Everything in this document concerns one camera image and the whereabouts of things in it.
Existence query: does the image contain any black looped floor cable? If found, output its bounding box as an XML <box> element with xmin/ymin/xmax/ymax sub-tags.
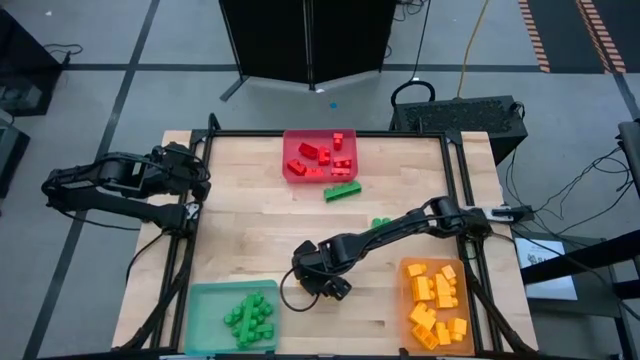
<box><xmin>389</xmin><ymin>0</ymin><xmax>437</xmax><ymax>109</ymax></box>

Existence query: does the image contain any tangled black cable bundle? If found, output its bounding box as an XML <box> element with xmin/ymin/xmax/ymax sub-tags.
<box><xmin>504</xmin><ymin>144</ymin><xmax>636</xmax><ymax>236</ymax></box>

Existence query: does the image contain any green translucent plastic bin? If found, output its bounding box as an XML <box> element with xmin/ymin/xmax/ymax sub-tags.
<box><xmin>183</xmin><ymin>279</ymin><xmax>280</xmax><ymax>357</ymax></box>

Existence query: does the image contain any black floor furniture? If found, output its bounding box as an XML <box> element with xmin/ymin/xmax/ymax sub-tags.
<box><xmin>0</xmin><ymin>7</ymin><xmax>64</xmax><ymax>119</ymax></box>

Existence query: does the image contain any thin black floor cable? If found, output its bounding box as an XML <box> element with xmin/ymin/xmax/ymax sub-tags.
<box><xmin>42</xmin><ymin>43</ymin><xmax>84</xmax><ymax>67</ymax></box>

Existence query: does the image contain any yellow hanging power cable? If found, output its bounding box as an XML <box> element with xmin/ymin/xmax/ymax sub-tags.
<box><xmin>455</xmin><ymin>0</ymin><xmax>490</xmax><ymax>99</ymax></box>

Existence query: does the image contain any orange translucent plastic bin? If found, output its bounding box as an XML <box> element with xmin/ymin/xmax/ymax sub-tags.
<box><xmin>398</xmin><ymin>257</ymin><xmax>476</xmax><ymax>358</ymax></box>

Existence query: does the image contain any grey black floor cart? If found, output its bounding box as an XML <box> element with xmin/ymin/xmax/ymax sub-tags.
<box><xmin>0</xmin><ymin>117</ymin><xmax>31</xmax><ymax>199</ymax></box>

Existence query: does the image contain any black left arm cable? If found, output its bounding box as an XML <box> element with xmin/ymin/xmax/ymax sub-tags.
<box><xmin>124</xmin><ymin>229</ymin><xmax>171</xmax><ymax>286</ymax></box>

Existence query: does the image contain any black power adapter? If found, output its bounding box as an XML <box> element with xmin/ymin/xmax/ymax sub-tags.
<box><xmin>492</xmin><ymin>204</ymin><xmax>535</xmax><ymax>224</ymax></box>

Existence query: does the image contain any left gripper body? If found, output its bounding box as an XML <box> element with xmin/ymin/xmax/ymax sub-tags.
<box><xmin>152</xmin><ymin>141</ymin><xmax>212</xmax><ymax>192</ymax></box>

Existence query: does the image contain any black aluminium table frame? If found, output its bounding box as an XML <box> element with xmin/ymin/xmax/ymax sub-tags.
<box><xmin>112</xmin><ymin>112</ymin><xmax>539</xmax><ymax>360</ymax></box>

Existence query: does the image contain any black neighbouring station frame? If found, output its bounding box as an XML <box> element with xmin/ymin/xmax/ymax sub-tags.
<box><xmin>519</xmin><ymin>118</ymin><xmax>640</xmax><ymax>360</ymax></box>

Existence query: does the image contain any white printed paper sheet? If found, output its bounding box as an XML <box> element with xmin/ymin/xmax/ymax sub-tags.
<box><xmin>513</xmin><ymin>237</ymin><xmax>579</xmax><ymax>301</ymax></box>

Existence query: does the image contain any red translucent plastic bin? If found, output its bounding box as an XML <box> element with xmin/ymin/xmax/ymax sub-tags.
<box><xmin>281</xmin><ymin>128</ymin><xmax>359</xmax><ymax>185</ymax></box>

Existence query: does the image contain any black perforated computer case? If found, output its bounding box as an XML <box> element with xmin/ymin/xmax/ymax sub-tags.
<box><xmin>389</xmin><ymin>94</ymin><xmax>529</xmax><ymax>166</ymax></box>

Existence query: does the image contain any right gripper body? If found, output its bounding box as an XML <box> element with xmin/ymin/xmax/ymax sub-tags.
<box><xmin>292</xmin><ymin>234</ymin><xmax>366</xmax><ymax>281</ymax></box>

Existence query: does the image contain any black folding partition screen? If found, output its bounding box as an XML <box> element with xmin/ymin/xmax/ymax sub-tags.
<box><xmin>218</xmin><ymin>0</ymin><xmax>399</xmax><ymax>104</ymax></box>

